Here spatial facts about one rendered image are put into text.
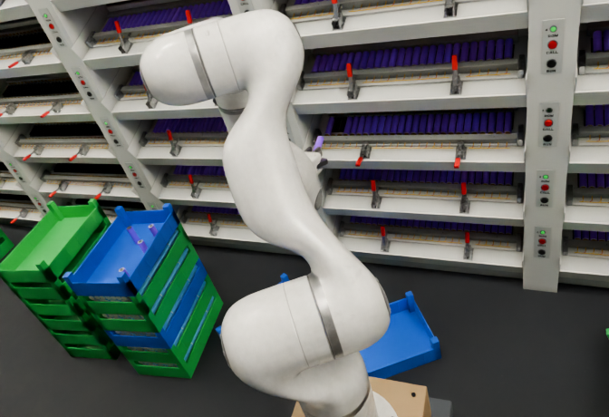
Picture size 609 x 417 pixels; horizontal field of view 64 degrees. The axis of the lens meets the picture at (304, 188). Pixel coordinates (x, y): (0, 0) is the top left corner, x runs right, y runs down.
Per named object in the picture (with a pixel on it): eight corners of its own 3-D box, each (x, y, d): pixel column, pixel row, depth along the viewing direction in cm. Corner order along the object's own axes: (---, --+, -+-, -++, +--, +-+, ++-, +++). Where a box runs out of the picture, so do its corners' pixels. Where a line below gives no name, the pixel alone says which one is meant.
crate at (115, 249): (135, 296, 132) (121, 276, 128) (76, 295, 139) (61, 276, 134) (180, 221, 155) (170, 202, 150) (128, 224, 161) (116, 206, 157)
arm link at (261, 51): (288, 360, 74) (390, 325, 74) (289, 388, 62) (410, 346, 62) (188, 49, 76) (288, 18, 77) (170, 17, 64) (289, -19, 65)
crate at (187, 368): (191, 378, 155) (181, 364, 151) (138, 374, 162) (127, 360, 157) (223, 303, 178) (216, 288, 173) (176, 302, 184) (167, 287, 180)
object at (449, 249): (523, 273, 149) (523, 255, 138) (338, 254, 175) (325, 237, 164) (526, 214, 158) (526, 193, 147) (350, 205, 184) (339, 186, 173)
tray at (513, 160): (525, 172, 127) (526, 151, 119) (313, 168, 153) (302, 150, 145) (528, 111, 136) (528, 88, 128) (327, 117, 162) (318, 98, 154)
